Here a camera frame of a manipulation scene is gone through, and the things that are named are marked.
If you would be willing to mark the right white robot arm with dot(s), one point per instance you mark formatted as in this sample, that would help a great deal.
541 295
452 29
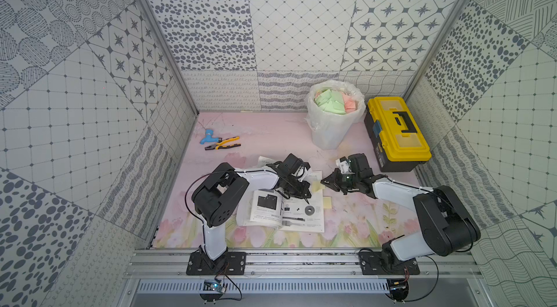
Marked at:
445 225

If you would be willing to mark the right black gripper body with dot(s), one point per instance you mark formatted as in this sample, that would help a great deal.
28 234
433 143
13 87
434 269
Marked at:
349 181

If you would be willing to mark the white trash bin with liner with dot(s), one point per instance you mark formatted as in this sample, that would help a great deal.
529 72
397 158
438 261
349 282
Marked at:
333 107

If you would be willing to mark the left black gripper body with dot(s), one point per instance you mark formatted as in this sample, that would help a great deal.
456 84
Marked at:
296 187

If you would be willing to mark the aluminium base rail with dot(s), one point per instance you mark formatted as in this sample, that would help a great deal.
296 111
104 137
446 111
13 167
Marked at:
282 263

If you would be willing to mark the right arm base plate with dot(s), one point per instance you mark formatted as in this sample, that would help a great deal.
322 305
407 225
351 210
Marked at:
379 263

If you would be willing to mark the sketch tutorial book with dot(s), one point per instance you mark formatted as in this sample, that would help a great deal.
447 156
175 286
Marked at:
265 203

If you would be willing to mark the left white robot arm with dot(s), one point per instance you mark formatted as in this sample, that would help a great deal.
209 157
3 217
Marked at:
215 202

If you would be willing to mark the blue plastic faucet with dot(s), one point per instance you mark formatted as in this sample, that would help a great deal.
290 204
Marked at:
210 138

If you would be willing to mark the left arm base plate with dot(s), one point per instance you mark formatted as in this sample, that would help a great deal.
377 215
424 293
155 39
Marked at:
229 263

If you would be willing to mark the yellow sticky note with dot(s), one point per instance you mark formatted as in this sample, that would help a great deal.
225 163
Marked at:
327 203
316 186

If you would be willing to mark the floral pink table mat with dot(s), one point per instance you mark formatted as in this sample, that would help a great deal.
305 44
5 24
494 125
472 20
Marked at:
354 221

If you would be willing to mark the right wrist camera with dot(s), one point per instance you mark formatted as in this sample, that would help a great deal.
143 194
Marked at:
343 164

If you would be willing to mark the yellow black pliers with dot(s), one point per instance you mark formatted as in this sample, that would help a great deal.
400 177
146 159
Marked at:
227 143

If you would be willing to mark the yellow black toolbox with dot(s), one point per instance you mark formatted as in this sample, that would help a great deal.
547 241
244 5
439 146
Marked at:
399 144

